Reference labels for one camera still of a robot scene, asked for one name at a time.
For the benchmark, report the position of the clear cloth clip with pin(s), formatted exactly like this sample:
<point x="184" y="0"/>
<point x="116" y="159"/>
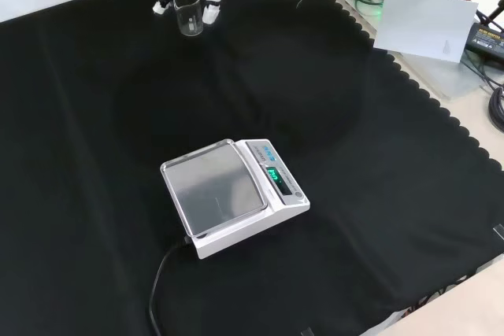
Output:
<point x="307" y="332"/>
<point x="499" y="232"/>

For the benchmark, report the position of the black power adapter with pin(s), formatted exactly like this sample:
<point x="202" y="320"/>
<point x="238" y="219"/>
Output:
<point x="488" y="39"/>

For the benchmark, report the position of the clear glass beaker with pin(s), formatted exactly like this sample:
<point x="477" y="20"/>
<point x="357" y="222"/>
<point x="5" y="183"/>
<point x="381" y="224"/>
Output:
<point x="190" y="17"/>

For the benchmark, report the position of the pale board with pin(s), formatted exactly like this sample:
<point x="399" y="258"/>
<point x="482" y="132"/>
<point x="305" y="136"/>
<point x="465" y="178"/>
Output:
<point x="425" y="25"/>

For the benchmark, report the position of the white electronic balance steel pan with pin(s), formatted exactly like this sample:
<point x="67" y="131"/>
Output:
<point x="220" y="190"/>

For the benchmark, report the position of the black bench cloth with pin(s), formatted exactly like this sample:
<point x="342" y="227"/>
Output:
<point x="118" y="123"/>

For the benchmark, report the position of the grey metal base plate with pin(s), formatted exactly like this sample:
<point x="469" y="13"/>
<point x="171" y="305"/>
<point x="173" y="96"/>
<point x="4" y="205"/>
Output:
<point x="445" y="76"/>

